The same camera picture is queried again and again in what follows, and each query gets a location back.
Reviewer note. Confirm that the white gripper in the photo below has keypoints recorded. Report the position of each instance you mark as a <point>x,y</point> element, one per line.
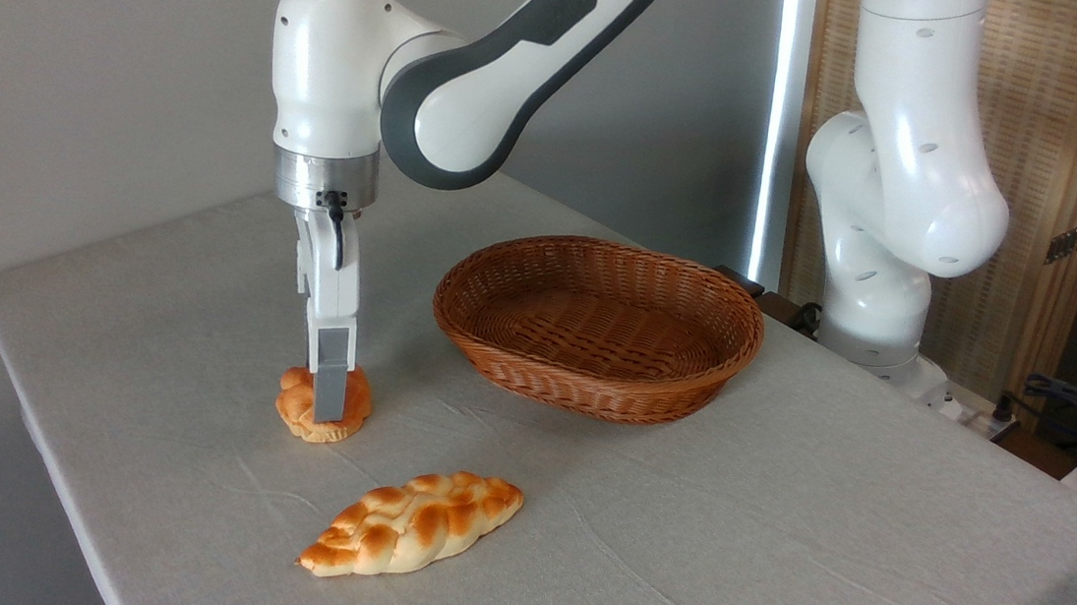
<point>332,293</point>

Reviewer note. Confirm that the round knotted bread bun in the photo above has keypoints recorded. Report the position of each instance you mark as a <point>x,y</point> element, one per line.
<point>296,408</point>

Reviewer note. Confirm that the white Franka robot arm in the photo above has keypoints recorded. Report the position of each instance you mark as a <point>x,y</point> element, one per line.
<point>343,76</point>

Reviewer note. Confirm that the long braided bread loaf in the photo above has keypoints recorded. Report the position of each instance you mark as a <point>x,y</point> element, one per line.
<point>408,525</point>

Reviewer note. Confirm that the brown wicker oval basket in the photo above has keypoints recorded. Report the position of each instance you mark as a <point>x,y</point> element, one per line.
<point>589,388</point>

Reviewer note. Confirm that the light grey tablecloth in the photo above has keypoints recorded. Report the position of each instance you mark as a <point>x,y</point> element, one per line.
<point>774,523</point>

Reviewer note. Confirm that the white vertical pole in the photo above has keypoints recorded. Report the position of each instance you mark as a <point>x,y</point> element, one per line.
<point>783,119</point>

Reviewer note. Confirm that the white power strip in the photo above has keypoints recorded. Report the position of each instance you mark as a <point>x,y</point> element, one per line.
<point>977,416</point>

